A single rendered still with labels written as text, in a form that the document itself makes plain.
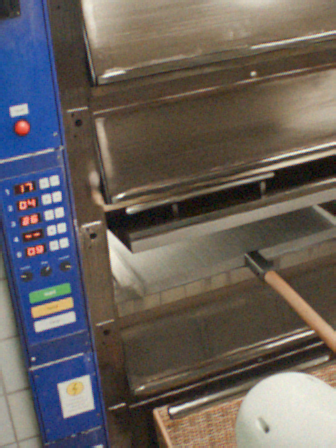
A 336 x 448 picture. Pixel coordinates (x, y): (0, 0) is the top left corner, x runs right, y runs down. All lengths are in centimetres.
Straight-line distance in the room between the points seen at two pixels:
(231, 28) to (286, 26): 13
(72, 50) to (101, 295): 56
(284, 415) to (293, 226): 127
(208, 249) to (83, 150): 50
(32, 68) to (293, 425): 91
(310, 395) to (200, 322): 114
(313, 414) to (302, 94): 110
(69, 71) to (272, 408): 91
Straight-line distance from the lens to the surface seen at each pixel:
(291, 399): 82
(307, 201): 171
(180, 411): 154
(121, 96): 160
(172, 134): 168
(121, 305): 182
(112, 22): 156
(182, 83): 164
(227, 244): 198
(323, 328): 168
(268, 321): 203
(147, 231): 157
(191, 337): 196
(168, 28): 159
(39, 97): 151
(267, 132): 177
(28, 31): 148
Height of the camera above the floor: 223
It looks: 30 degrees down
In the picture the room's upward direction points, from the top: 4 degrees counter-clockwise
